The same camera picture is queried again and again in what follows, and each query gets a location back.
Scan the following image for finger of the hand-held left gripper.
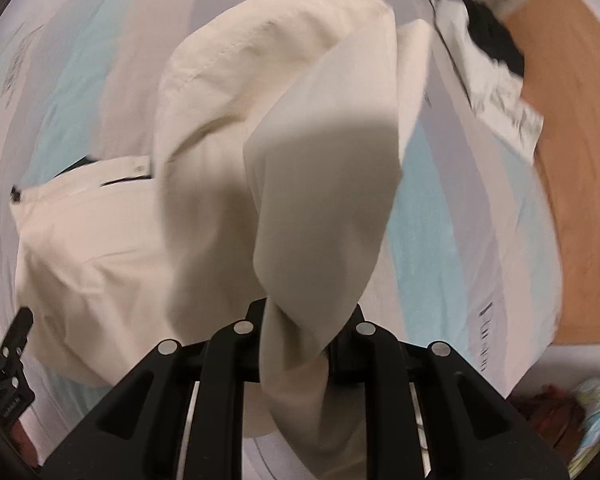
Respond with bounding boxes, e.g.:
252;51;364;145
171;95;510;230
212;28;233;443
0;307;35;357

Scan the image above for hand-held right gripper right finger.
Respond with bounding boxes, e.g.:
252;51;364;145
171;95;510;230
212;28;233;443
327;302;571;480

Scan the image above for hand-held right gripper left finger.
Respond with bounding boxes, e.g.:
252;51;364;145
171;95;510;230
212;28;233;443
42;300;268;480

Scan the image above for cream and black jacket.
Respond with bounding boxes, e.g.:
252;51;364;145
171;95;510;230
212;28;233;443
10;0;436;480

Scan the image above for white and black clothes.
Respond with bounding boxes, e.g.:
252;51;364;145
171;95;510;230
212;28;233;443
425;0;547;162

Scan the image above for person's left hand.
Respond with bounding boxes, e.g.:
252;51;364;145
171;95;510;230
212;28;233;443
9;417;42;467

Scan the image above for striped bed sheet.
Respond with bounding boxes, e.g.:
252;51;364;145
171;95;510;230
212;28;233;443
0;0;567;480

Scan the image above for dark red object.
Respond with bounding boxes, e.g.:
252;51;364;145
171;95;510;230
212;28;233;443
524;384;587;443

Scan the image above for colourful patterned cloth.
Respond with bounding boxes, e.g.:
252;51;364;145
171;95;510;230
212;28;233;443
565;377;600;479

